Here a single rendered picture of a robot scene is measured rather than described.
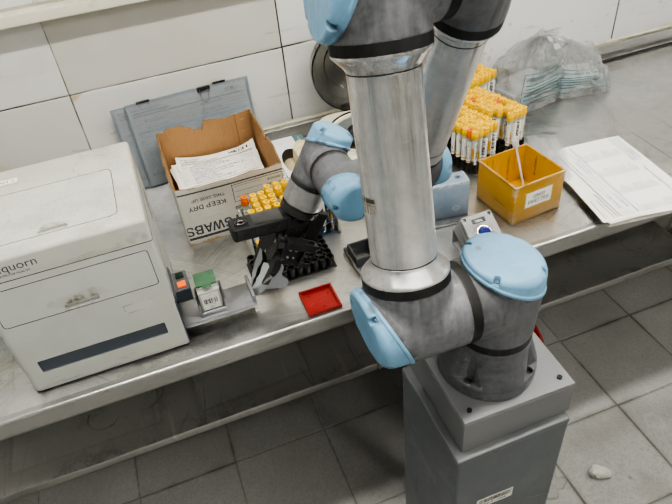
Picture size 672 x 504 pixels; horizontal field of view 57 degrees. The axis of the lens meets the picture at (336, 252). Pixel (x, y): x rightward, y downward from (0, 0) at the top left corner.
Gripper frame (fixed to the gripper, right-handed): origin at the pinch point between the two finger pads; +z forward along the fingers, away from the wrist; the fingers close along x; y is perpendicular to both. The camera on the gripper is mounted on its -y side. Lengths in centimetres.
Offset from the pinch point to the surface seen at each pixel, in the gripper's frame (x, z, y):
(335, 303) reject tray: -6.1, -3.2, 14.6
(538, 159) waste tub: 9, -38, 58
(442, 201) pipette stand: 7.4, -23.3, 38.0
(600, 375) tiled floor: 8, 26, 139
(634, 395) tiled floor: -3, 24, 143
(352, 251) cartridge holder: 3.2, -9.9, 19.4
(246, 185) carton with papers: 24.9, -9.1, 1.9
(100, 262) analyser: -4.4, -5.2, -29.6
